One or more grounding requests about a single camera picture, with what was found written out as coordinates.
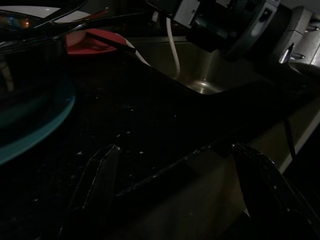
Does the light blue plate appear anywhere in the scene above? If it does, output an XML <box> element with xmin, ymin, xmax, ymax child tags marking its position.
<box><xmin>0</xmin><ymin>74</ymin><xmax>76</xmax><ymax>166</ymax></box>

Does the pink plate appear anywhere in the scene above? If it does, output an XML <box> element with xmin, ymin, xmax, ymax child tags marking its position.
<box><xmin>64</xmin><ymin>28</ymin><xmax>126</xmax><ymax>56</ymax></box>

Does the black chopstick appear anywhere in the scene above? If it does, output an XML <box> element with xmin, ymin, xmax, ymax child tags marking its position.
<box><xmin>86</xmin><ymin>31</ymin><xmax>137</xmax><ymax>54</ymax></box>

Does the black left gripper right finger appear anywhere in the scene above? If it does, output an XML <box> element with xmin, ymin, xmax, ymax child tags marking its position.
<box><xmin>231</xmin><ymin>142</ymin><xmax>320</xmax><ymax>240</ymax></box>

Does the white bowl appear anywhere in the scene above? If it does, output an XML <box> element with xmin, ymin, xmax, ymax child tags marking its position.
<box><xmin>0</xmin><ymin>4</ymin><xmax>91</xmax><ymax>26</ymax></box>

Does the grey-brown cabinet door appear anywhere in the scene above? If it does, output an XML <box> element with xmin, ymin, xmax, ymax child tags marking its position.
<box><xmin>117</xmin><ymin>103</ymin><xmax>320</xmax><ymax>240</ymax></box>

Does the stainless steel sink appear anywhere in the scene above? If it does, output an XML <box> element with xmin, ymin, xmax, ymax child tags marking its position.
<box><xmin>126</xmin><ymin>36</ymin><xmax>310</xmax><ymax>96</ymax></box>

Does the white hose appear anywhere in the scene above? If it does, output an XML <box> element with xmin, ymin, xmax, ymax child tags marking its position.
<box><xmin>126</xmin><ymin>17</ymin><xmax>181</xmax><ymax>79</ymax></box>

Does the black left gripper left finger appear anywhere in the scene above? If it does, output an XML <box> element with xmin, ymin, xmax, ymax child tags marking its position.
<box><xmin>62</xmin><ymin>143</ymin><xmax>123</xmax><ymax>240</ymax></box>

